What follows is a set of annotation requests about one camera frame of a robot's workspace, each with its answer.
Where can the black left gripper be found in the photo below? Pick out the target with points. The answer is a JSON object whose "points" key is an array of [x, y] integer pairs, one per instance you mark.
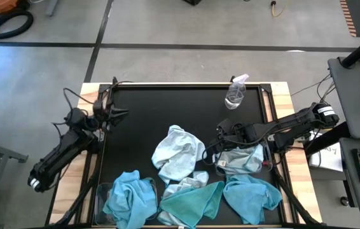
{"points": [[103, 116]]}

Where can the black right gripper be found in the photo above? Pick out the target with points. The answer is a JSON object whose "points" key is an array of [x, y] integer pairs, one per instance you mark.
{"points": [[242, 133]]}

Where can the teal microfiber towel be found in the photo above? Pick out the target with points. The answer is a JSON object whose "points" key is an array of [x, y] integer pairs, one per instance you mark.
{"points": [[192, 203]]}

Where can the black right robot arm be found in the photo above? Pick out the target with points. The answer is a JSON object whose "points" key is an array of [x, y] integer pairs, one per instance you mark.
{"points": [[294, 125]]}

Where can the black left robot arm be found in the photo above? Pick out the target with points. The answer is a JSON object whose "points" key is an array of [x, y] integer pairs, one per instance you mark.
{"points": [[62, 149]]}

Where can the clear spray bottle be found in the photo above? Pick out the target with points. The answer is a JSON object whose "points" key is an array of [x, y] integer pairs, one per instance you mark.
{"points": [[233, 97]]}

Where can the clear plastic basket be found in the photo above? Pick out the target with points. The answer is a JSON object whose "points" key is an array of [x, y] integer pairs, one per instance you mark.
{"points": [[269, 159], [99, 197]]}

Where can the black rig strut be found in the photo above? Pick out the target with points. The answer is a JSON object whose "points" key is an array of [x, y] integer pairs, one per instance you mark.
{"points": [[294, 203], [78, 197]]}

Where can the black desk support pole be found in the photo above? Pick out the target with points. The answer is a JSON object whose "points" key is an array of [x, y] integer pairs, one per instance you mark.
{"points": [[329, 136]]}

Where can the white paper sheet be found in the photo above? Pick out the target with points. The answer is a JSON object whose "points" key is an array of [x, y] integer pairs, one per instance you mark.
{"points": [[331, 159]]}

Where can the gray metal leg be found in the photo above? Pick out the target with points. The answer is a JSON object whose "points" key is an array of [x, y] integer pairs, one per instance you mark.
{"points": [[52, 8]]}

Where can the gray desk top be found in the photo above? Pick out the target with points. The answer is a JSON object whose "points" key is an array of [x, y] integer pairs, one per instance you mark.
{"points": [[351, 105]]}

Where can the black desk caster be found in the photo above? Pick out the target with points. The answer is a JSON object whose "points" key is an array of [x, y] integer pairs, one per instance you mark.
{"points": [[344, 201]]}

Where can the black frame clamp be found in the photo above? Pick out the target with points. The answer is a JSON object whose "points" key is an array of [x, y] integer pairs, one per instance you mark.
{"points": [[231, 79], [114, 80]]}

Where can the black table frame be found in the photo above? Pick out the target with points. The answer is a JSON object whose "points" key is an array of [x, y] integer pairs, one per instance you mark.
{"points": [[183, 86]]}

